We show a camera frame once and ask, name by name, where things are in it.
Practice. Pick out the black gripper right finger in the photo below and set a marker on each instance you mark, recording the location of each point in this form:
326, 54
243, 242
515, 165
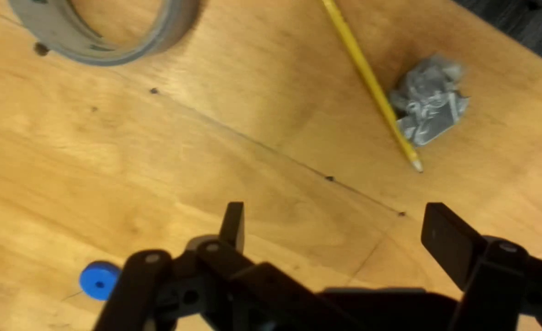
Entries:
497, 277

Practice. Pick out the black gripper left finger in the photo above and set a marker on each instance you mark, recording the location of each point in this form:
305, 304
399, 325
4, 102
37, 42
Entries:
221, 282

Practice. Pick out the small blue disc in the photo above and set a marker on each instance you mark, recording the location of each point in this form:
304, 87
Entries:
100, 281

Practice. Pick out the grey crumpled object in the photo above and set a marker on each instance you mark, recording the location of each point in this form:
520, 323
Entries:
429, 102

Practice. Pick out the yellow pencil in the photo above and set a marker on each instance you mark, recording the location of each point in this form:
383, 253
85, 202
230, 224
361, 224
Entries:
373, 86

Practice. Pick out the grey duct tape roll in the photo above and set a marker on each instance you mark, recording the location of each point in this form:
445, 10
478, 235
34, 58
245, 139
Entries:
107, 30

